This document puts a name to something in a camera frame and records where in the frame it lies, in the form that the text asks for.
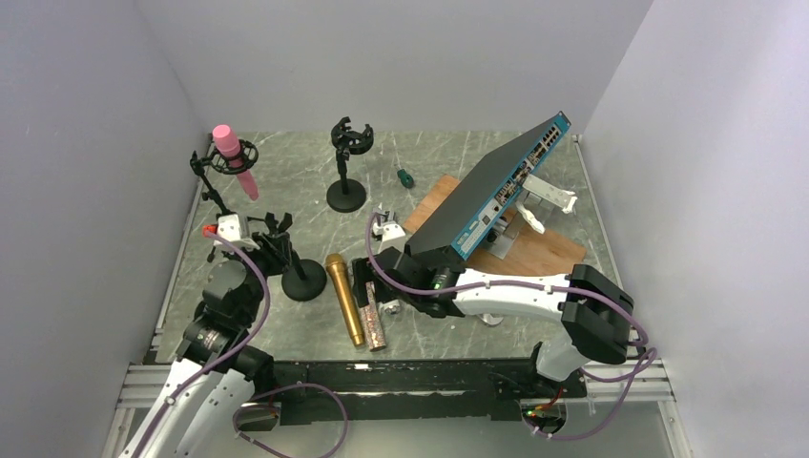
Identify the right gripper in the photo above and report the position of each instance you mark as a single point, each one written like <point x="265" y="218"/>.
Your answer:
<point x="363" y="274"/>

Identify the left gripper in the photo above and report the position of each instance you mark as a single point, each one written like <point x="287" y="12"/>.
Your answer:
<point x="276" y="251"/>

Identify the gold microphone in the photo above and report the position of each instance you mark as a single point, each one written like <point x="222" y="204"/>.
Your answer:
<point x="337" y="270"/>

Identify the black round-base clip stand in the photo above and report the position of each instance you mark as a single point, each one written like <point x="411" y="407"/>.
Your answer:
<point x="305" y="279"/>

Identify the rhinestone silver microphone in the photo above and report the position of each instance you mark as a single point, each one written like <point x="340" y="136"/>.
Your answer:
<point x="372" y="324"/>

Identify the pink microphone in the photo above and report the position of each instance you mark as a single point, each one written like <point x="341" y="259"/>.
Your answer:
<point x="229" y="146"/>

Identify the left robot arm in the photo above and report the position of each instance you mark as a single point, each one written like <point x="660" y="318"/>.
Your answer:
<point x="216" y="369"/>

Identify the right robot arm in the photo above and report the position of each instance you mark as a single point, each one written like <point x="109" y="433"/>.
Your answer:
<point x="594" y="312"/>

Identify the wooden board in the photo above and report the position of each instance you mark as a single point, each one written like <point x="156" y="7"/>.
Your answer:
<point x="530" y="254"/>

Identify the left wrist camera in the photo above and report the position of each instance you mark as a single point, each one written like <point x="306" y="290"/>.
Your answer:
<point x="235" y="229"/>

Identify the green screwdriver handle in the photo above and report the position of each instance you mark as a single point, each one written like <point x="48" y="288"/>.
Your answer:
<point x="405" y="178"/>

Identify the blue network switch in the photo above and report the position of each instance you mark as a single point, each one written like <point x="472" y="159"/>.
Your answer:
<point x="467" y="215"/>

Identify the black aluminium front rail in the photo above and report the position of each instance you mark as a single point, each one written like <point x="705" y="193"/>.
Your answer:
<point x="416" y="389"/>

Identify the red handled adjustable wrench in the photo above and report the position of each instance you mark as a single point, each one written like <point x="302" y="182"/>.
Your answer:
<point x="490" y="319"/>

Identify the white metal bracket stand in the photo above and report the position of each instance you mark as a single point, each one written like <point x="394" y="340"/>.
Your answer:
<point x="532" y="207"/>

